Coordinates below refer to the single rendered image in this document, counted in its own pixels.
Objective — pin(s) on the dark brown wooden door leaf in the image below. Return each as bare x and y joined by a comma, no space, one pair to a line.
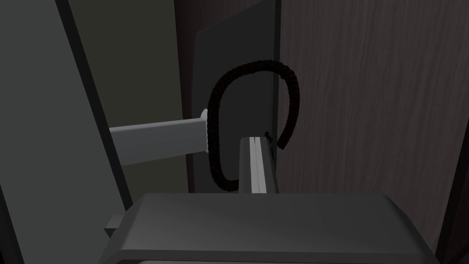
366,110

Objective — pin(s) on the grey flat panel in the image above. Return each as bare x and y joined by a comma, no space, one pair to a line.
40,121

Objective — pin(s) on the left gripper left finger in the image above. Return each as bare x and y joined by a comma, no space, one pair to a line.
244,168

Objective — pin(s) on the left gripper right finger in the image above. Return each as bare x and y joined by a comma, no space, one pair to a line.
269,172

